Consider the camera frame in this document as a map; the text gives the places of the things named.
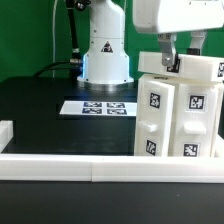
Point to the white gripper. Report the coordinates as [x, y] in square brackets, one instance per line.
[170, 16]

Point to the white cabinet body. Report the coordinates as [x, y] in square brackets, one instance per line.
[176, 82]

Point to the white sheet with markers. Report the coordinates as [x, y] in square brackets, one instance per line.
[99, 108]

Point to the small white tagged box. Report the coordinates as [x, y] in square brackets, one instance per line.
[209, 69]

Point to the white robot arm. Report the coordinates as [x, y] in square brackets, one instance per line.
[106, 65]

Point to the white U-shaped fence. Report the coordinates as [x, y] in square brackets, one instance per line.
[103, 168]

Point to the white cabinet door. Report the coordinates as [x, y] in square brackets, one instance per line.
[153, 116]
[194, 120]

